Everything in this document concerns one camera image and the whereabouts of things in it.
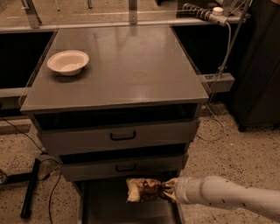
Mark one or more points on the grey metal rail frame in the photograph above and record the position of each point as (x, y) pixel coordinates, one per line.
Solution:
(39, 15)

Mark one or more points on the top grey drawer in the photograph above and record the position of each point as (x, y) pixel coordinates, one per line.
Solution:
(74, 141)

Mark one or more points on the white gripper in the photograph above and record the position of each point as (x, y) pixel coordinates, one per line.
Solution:
(183, 190)

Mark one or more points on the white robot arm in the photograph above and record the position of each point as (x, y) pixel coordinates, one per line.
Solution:
(215, 191)

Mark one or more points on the white paper bowl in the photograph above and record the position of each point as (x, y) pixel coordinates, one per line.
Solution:
(68, 63)

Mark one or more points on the middle grey drawer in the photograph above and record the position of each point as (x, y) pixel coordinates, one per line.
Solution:
(134, 166)

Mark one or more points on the grey drawer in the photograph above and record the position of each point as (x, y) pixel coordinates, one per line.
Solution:
(74, 141)
(134, 166)

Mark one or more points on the grey drawer cabinet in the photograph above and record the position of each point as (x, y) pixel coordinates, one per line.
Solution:
(135, 74)

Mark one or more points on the brown chip bag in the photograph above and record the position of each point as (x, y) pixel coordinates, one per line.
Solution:
(144, 189)

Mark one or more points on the open bottom drawer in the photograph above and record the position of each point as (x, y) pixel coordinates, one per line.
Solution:
(104, 202)

